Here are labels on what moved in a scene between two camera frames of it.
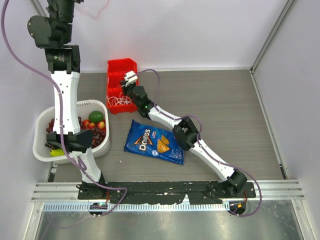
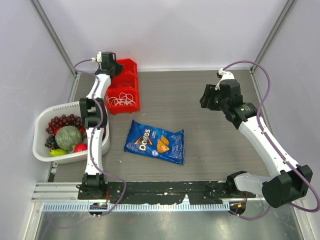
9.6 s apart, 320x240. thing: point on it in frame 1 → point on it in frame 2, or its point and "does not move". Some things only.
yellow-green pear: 57,152 does not move
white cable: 116,101 does not move
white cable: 123,100 does not move
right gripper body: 127,90 → 220,104
